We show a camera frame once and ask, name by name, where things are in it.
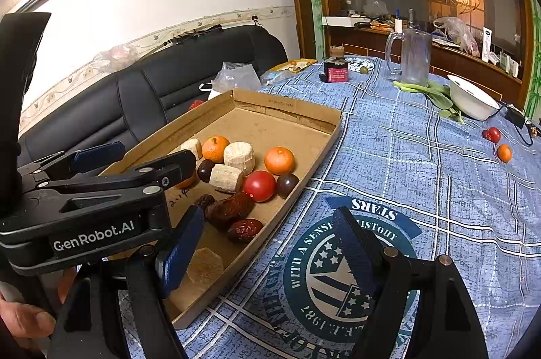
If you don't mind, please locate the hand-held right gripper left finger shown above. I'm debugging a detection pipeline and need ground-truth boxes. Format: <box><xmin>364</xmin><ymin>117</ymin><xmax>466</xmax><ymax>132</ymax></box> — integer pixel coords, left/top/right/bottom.
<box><xmin>46</xmin><ymin>206</ymin><xmax>206</xmax><ymax>359</ymax></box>

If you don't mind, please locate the black cable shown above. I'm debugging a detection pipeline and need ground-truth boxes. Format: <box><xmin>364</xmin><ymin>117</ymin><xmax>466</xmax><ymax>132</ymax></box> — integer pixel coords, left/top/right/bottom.
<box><xmin>486</xmin><ymin>101</ymin><xmax>541</xmax><ymax>148</ymax></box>

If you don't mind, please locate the large red date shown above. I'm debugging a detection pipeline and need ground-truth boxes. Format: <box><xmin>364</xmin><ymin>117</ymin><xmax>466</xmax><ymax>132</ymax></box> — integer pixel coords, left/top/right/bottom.
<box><xmin>205</xmin><ymin>192</ymin><xmax>256</xmax><ymax>232</ymax></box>

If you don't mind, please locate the clear glass mug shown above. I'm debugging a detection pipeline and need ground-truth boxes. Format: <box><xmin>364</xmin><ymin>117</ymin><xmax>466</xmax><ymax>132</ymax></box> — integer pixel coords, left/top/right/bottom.
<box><xmin>384</xmin><ymin>27</ymin><xmax>432</xmax><ymax>87</ymax></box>

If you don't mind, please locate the person's left hand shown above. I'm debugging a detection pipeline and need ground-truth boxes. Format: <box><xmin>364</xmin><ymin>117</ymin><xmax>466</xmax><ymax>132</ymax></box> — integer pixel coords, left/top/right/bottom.
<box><xmin>0</xmin><ymin>293</ymin><xmax>56</xmax><ymax>350</ymax></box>

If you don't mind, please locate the clear plastic bag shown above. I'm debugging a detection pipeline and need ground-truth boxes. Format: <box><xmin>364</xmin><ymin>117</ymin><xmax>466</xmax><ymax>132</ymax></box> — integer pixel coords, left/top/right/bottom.
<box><xmin>210</xmin><ymin>62</ymin><xmax>262</xmax><ymax>93</ymax></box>

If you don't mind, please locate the tall white carton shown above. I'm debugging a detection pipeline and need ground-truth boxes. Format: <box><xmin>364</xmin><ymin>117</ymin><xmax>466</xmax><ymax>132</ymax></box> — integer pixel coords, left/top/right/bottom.
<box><xmin>481</xmin><ymin>27</ymin><xmax>494</xmax><ymax>59</ymax></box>

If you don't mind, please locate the dark jar with red label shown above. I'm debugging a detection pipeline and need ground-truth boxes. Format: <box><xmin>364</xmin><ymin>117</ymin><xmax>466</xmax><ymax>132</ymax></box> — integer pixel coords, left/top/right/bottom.
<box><xmin>320</xmin><ymin>45</ymin><xmax>349</xmax><ymax>84</ymax></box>

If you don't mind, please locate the leafy green vegetable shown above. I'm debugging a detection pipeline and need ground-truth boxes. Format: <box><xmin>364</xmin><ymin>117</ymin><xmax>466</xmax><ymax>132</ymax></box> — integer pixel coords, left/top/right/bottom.
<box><xmin>425</xmin><ymin>83</ymin><xmax>465</xmax><ymax>125</ymax></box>

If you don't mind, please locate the shallow cardboard box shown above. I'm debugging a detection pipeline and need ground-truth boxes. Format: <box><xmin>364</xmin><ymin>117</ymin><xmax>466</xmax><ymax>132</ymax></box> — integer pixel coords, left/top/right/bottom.
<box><xmin>99</xmin><ymin>88</ymin><xmax>343</xmax><ymax>330</ymax></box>

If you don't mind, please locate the black power adapter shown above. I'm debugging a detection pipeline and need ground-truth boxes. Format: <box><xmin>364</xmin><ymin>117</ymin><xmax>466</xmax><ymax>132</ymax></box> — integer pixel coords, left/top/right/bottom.
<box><xmin>505</xmin><ymin>105</ymin><xmax>527</xmax><ymax>127</ymax></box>

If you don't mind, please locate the blue printed tablecloth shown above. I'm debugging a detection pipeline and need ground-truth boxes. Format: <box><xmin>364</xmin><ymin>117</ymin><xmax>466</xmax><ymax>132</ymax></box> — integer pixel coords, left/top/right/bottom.
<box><xmin>169</xmin><ymin>54</ymin><xmax>541</xmax><ymax>359</ymax></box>

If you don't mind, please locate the wooden counter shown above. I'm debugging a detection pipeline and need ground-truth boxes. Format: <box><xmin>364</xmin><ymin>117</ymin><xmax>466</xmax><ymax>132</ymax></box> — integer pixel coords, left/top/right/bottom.
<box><xmin>323</xmin><ymin>14</ymin><xmax>529</xmax><ymax>102</ymax></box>

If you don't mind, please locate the large red tomato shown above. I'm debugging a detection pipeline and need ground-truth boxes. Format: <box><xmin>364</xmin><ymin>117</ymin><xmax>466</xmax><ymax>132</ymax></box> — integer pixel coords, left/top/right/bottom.
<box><xmin>242</xmin><ymin>170</ymin><xmax>277</xmax><ymax>203</ymax></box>

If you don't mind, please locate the medium glossy red date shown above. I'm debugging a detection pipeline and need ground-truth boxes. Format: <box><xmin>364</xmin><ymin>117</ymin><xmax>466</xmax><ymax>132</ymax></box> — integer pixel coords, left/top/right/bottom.
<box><xmin>226</xmin><ymin>219</ymin><xmax>265</xmax><ymax>243</ymax></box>

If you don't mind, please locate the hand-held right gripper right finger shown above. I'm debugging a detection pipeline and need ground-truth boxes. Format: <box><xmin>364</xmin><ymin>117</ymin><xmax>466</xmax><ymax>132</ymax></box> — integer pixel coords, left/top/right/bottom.
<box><xmin>332</xmin><ymin>207</ymin><xmax>491</xmax><ymax>359</ymax></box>

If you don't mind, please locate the large orange mandarin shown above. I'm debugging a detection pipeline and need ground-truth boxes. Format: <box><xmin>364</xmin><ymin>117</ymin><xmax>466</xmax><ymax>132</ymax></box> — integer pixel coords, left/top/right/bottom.
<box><xmin>202</xmin><ymin>136</ymin><xmax>231</xmax><ymax>164</ymax></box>
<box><xmin>264</xmin><ymin>146</ymin><xmax>296</xmax><ymax>176</ymax></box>

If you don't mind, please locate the black leather sofa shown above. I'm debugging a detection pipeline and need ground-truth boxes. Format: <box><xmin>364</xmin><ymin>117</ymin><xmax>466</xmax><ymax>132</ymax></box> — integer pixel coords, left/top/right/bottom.
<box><xmin>19</xmin><ymin>25</ymin><xmax>290</xmax><ymax>165</ymax></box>

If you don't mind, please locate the small green white carton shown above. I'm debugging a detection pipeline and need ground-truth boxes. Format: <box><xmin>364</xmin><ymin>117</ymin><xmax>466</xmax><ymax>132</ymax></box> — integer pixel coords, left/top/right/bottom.
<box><xmin>499</xmin><ymin>52</ymin><xmax>522</xmax><ymax>78</ymax></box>

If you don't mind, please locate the translucent bag with red contents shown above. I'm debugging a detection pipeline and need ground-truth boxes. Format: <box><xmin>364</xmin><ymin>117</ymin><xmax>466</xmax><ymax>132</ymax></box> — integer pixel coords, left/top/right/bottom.
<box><xmin>433</xmin><ymin>17</ymin><xmax>483</xmax><ymax>55</ymax></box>

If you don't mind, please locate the yellow snack packet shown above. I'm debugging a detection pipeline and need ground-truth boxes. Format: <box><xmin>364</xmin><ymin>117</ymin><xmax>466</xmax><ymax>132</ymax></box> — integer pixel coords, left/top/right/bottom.
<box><xmin>270</xmin><ymin>59</ymin><xmax>317</xmax><ymax>74</ymax></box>

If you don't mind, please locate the dark purple plum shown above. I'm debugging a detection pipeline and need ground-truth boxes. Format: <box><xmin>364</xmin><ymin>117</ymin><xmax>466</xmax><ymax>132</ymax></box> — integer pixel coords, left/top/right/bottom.
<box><xmin>197</xmin><ymin>159</ymin><xmax>217</xmax><ymax>182</ymax></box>
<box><xmin>276</xmin><ymin>173</ymin><xmax>300</xmax><ymax>199</ymax></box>

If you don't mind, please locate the white bowl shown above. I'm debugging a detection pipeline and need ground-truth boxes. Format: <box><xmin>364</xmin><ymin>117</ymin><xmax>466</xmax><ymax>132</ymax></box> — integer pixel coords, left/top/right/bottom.
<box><xmin>447</xmin><ymin>74</ymin><xmax>500</xmax><ymax>121</ymax></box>

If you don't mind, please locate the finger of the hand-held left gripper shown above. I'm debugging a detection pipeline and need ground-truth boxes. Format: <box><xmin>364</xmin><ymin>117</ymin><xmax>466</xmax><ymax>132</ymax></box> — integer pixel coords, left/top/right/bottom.
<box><xmin>41</xmin><ymin>150</ymin><xmax>198</xmax><ymax>215</ymax></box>
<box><xmin>19</xmin><ymin>141</ymin><xmax>125</xmax><ymax>182</ymax></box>

